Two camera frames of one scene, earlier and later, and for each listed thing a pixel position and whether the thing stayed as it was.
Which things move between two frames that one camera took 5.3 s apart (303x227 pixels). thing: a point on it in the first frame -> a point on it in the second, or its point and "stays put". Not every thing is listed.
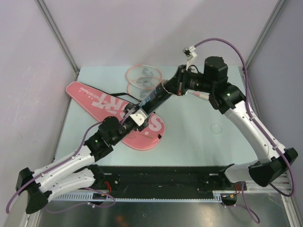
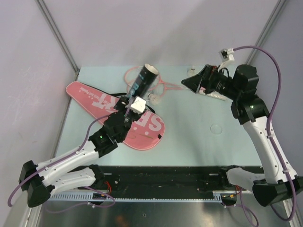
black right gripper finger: x=177 y=89 -> x=193 y=84
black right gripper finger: x=175 y=80 -> x=193 y=82
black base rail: x=164 y=178 stays put
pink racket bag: x=100 y=104 stays put
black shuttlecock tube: x=154 y=99 -> x=143 y=81
